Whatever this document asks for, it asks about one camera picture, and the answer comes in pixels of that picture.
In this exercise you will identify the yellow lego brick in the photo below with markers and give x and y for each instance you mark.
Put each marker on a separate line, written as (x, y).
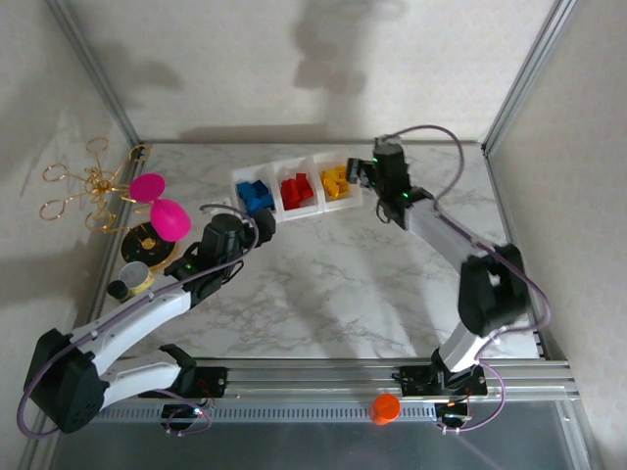
(344, 186)
(340, 172)
(329, 187)
(336, 195)
(327, 175)

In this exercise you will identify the blue lego brick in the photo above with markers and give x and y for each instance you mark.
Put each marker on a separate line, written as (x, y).
(246, 209)
(252, 200)
(258, 207)
(260, 186)
(267, 200)
(243, 190)

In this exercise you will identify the white plastic sorting bin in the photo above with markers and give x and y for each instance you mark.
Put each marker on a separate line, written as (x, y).
(343, 204)
(301, 214)
(243, 219)

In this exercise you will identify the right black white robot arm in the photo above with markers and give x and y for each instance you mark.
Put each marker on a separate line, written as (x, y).
(492, 289)

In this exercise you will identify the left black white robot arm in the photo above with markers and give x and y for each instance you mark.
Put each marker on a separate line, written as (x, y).
(63, 382)

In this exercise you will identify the pink round disc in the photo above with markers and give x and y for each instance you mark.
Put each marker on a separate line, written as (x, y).
(169, 220)
(147, 188)

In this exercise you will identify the cream cylindrical cup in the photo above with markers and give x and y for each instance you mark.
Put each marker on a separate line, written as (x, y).
(137, 279)

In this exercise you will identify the small black cap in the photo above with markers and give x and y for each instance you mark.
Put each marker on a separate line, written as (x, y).
(117, 290)

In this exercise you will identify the small black controller board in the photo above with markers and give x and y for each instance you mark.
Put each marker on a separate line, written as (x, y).
(181, 413)
(453, 413)

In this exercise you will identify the orange cylinder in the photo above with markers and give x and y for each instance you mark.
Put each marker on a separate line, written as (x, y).
(385, 408)

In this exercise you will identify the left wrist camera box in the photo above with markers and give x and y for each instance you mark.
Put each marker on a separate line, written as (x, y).
(219, 201)

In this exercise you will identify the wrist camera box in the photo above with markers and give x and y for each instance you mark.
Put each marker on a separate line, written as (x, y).
(219, 201)
(388, 142)

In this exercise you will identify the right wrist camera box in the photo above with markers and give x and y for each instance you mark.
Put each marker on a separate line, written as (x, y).
(388, 142)

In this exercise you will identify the aluminium table back rail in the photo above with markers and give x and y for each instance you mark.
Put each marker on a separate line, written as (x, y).
(313, 142)

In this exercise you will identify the aluminium table side rail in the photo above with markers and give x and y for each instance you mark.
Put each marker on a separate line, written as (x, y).
(502, 196)
(110, 247)

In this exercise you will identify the aluminium front frame rails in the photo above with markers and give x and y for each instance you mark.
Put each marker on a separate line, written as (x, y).
(313, 379)

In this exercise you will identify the aluminium frame post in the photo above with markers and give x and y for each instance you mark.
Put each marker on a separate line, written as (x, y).
(528, 73)
(96, 73)

